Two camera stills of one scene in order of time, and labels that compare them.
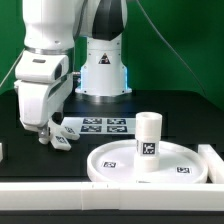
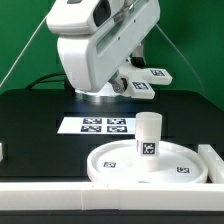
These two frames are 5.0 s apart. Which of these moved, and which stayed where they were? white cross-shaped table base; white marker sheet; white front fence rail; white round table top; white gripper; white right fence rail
Moved: white cross-shaped table base; white gripper
Stayed: white right fence rail; white front fence rail; white round table top; white marker sheet
